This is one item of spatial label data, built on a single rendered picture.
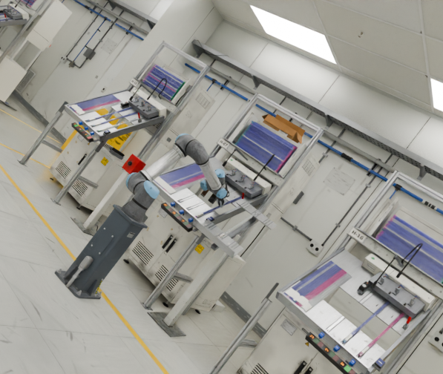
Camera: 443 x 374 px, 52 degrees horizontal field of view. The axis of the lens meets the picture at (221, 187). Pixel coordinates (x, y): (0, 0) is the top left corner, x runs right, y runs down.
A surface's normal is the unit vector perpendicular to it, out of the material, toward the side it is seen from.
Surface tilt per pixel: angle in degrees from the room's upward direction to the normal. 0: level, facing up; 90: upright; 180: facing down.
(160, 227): 90
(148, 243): 90
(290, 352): 90
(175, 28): 90
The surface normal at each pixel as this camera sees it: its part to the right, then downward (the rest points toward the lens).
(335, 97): -0.44, -0.33
